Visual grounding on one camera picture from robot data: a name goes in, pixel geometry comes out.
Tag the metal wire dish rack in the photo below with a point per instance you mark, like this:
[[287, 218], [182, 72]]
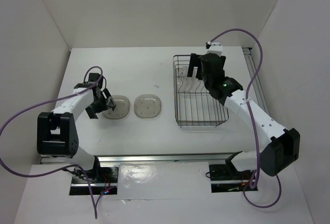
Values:
[[195, 109]]

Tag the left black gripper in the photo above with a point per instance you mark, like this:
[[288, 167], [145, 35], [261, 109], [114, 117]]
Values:
[[105, 105]]

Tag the clear plate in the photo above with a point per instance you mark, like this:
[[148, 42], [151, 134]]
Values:
[[191, 81], [182, 79]]

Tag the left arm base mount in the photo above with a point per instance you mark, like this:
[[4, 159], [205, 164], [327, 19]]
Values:
[[105, 181]]

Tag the aluminium rail front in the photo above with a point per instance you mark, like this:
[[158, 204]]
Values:
[[163, 158]]

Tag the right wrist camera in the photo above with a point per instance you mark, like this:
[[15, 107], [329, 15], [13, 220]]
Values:
[[214, 48]]

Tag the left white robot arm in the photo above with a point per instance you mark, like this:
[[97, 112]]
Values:
[[57, 134]]

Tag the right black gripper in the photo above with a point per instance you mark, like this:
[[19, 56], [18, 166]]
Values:
[[195, 61]]

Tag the smoky plate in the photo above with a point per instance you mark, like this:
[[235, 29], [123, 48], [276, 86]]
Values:
[[121, 110], [147, 106]]

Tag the aluminium rail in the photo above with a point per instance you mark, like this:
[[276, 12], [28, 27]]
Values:
[[163, 158], [256, 87]]

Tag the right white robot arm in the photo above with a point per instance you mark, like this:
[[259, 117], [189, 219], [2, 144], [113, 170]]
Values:
[[277, 148]]

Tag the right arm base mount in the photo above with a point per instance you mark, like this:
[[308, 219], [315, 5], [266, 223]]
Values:
[[225, 179]]

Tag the aluminium rail right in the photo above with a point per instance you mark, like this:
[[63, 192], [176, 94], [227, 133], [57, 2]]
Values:
[[256, 87]]

